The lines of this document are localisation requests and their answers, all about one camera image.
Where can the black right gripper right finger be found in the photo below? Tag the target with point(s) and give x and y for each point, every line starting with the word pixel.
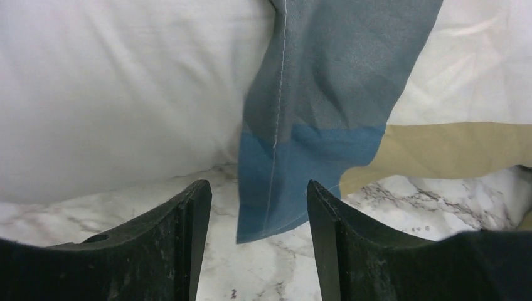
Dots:
pixel 360 258

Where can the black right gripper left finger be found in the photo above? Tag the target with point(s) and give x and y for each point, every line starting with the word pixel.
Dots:
pixel 155 256

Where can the white pillow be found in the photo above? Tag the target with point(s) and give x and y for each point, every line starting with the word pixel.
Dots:
pixel 97 95

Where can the blue yellow patchwork pillowcase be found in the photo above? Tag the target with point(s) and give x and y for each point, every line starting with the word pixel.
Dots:
pixel 351 92

